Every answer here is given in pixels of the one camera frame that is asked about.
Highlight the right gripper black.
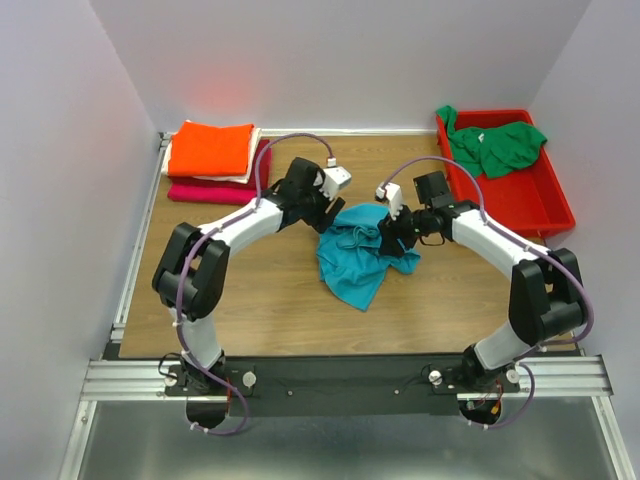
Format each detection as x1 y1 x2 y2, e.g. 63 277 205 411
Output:
376 199 431 259

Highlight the teal blue t shirt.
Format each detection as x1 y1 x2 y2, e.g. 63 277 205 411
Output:
316 203 421 312

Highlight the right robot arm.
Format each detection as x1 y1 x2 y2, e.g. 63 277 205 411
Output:
375 172 588 392

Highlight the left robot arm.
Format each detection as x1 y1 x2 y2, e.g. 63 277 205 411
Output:
152 157 351 395

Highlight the folded dark red t shirt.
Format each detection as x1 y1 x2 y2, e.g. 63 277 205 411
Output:
169 138 274 192

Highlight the green t shirt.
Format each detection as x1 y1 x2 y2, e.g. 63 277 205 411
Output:
436 106 547 179

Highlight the folded orange t shirt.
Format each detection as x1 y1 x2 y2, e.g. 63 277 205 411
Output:
167 120 255 179

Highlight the red plastic bin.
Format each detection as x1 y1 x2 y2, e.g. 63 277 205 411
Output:
436 109 576 238

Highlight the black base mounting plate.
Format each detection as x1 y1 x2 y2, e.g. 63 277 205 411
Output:
165 354 520 418

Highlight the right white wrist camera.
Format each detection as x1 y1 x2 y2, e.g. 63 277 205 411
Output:
375 182 404 220

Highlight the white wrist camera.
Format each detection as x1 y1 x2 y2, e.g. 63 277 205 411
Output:
320 166 352 200
375 182 404 220

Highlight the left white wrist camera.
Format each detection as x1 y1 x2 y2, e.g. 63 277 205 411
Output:
320 166 352 200

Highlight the aluminium frame rail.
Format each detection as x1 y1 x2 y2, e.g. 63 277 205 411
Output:
81 353 613 401

